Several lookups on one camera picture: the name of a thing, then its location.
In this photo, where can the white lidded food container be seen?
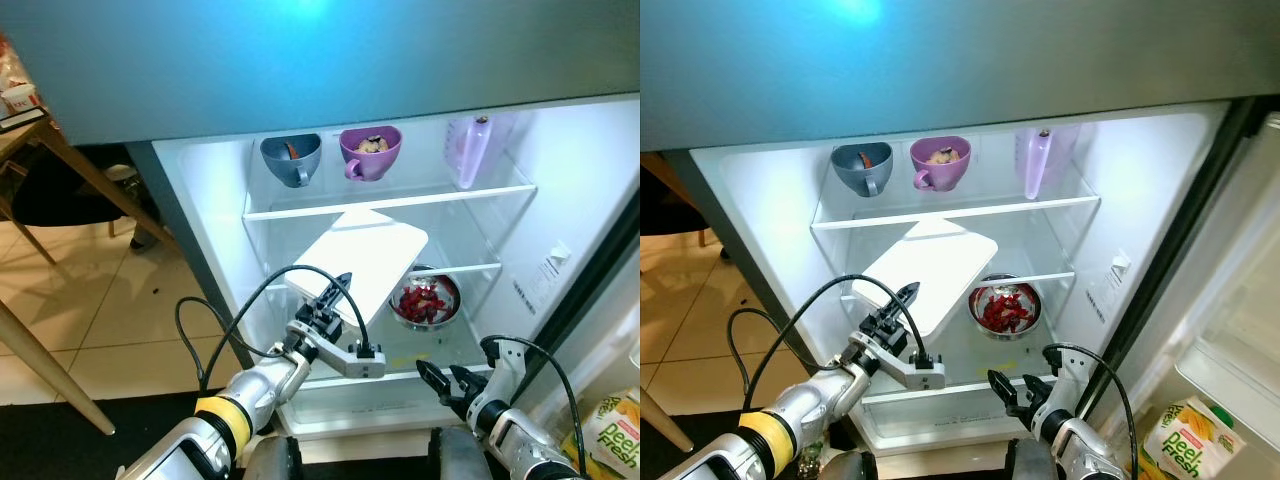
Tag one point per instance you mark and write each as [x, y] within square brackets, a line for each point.
[370, 265]
[940, 275]

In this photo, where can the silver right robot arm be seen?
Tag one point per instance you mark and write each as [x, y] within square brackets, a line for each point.
[1090, 455]
[530, 445]

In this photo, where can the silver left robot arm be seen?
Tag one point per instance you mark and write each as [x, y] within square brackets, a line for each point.
[260, 385]
[820, 400]

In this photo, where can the glass fridge shelf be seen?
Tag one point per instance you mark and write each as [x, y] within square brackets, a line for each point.
[400, 199]
[1050, 276]
[470, 266]
[960, 211]

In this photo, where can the white fridge control knob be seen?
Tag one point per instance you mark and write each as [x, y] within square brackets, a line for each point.
[557, 254]
[1120, 264]

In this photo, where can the lower fridge door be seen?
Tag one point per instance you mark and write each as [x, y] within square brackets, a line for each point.
[1230, 300]
[615, 340]

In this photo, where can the grey two-door fridge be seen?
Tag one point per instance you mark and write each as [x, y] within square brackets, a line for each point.
[900, 60]
[300, 60]

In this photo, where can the robot right leg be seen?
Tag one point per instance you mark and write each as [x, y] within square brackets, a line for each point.
[460, 462]

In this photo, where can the robot leg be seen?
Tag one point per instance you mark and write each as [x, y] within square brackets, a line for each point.
[460, 462]
[272, 462]
[850, 468]

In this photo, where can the clear crisper drawer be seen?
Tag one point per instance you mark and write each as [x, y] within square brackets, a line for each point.
[380, 410]
[950, 420]

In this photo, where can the steel bowl with red chilies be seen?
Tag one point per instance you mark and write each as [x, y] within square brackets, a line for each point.
[1005, 312]
[425, 303]

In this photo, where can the grey-blue plastic cup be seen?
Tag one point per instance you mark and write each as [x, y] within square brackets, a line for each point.
[300, 170]
[870, 178]

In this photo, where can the purple plastic cup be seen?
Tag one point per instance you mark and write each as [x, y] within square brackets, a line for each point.
[375, 165]
[945, 175]

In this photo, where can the robot left leg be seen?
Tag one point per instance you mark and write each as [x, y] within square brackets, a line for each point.
[850, 468]
[272, 462]

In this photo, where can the peel fresh juice carton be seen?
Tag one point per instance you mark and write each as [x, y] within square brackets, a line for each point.
[1190, 445]
[610, 440]

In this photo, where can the clear bottle with green cap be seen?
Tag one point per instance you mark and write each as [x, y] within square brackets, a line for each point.
[810, 465]

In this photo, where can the lilac plastic pitcher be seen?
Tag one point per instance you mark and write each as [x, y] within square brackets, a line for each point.
[1040, 165]
[470, 155]

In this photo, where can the black chair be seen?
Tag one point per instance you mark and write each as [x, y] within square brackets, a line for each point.
[60, 195]
[670, 205]

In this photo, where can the red striped KFC cup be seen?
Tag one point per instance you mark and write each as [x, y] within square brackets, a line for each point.
[20, 100]

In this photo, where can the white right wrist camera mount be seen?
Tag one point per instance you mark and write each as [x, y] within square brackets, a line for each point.
[1068, 390]
[505, 380]

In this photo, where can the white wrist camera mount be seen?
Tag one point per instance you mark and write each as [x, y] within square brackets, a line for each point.
[1068, 390]
[505, 380]
[350, 360]
[915, 372]

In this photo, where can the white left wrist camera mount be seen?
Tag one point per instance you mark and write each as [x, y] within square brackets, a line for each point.
[350, 360]
[915, 372]

